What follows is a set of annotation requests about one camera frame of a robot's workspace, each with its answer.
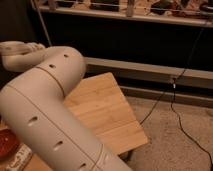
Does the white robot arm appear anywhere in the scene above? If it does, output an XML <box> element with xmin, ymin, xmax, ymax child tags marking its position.
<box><xmin>0</xmin><ymin>41</ymin><xmax>132</xmax><ymax>171</ymax></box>

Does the white wrapped packet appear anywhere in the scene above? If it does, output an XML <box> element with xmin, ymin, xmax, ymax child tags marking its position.
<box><xmin>5</xmin><ymin>145</ymin><xmax>33</xmax><ymax>171</ymax></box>

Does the cluttered shelf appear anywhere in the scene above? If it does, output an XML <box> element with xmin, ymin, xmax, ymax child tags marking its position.
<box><xmin>31</xmin><ymin>0</ymin><xmax>213</xmax><ymax>29</ymax></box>

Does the metal stand pole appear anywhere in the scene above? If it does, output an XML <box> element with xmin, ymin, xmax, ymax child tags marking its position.
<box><xmin>32</xmin><ymin>0</ymin><xmax>52</xmax><ymax>46</ymax></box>

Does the red bowl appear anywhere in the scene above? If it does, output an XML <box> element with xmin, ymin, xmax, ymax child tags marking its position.
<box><xmin>0</xmin><ymin>129</ymin><xmax>20</xmax><ymax>160</ymax></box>

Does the black cable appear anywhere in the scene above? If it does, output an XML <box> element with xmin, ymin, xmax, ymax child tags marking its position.
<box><xmin>138</xmin><ymin>26</ymin><xmax>213</xmax><ymax>171</ymax></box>

